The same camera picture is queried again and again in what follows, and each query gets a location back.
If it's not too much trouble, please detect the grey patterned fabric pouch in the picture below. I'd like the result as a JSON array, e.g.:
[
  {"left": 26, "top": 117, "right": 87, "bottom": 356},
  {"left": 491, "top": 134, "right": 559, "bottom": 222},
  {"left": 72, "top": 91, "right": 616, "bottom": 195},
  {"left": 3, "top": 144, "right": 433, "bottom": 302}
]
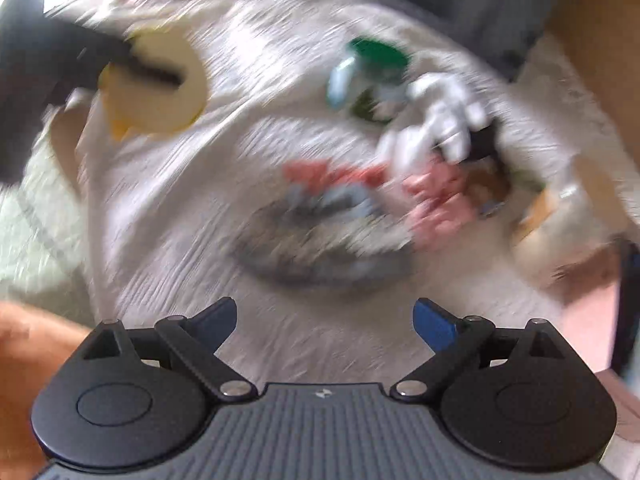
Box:
[{"left": 232, "top": 159, "right": 413, "bottom": 288}]

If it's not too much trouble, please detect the black and white plush toy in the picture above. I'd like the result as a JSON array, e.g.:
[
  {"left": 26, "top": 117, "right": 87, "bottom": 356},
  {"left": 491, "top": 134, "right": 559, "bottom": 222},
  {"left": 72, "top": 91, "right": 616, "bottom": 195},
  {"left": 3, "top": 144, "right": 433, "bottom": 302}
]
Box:
[{"left": 373, "top": 73, "right": 511, "bottom": 202}]

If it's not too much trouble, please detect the large clear powder jar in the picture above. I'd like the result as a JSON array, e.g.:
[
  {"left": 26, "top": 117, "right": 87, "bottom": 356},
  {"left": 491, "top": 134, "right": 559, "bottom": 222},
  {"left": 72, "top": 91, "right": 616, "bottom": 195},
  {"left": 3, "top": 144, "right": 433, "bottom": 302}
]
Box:
[{"left": 510, "top": 154, "right": 630, "bottom": 288}]

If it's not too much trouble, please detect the white knitted blanket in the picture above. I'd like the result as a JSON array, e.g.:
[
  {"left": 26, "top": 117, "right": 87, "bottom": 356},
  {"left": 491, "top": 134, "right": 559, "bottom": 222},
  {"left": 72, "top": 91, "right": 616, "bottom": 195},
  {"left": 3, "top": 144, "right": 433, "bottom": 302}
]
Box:
[{"left": 0, "top": 0, "right": 640, "bottom": 461}]

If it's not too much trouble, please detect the green lid glass jar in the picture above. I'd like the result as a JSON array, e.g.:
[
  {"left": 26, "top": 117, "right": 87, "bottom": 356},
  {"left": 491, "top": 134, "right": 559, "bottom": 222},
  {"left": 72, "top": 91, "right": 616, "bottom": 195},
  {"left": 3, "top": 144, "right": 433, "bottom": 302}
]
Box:
[{"left": 326, "top": 37, "right": 410, "bottom": 125}]

